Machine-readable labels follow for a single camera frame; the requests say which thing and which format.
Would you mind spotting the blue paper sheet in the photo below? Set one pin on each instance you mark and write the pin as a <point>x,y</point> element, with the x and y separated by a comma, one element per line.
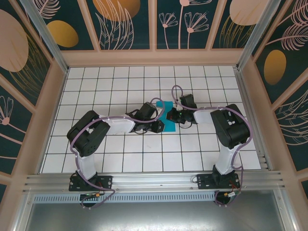
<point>168,127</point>

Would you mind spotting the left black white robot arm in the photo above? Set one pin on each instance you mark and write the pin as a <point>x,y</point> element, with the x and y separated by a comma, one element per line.
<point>86,134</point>

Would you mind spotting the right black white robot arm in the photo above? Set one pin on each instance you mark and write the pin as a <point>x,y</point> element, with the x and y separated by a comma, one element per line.
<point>231,127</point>

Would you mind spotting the grey metal sheet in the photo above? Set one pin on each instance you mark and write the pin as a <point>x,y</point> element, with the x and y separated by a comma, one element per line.
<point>154,216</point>

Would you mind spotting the small circuit board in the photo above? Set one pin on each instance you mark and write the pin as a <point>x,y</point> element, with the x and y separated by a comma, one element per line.
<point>232,194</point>
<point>92,195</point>

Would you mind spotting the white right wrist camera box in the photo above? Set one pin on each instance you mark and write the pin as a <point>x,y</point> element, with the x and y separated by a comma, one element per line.
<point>177,104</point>

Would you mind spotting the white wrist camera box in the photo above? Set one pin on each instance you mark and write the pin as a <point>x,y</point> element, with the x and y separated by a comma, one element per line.
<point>160,111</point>
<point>177,104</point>

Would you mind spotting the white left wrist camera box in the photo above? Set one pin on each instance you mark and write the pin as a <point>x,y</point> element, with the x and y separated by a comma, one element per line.
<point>160,111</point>

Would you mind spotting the aluminium mounting rail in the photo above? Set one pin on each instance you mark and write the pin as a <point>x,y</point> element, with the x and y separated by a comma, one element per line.
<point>154,180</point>

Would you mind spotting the aluminium side rail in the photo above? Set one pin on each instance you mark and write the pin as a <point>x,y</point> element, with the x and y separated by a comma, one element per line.
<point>244,96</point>

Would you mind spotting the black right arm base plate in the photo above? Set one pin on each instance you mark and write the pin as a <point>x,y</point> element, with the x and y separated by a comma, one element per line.
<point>204,181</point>

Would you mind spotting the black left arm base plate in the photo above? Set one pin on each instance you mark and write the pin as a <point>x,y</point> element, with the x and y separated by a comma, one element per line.
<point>106,183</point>

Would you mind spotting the aluminium frame post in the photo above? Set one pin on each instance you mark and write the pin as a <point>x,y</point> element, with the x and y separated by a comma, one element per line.
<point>48,41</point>
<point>255,36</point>

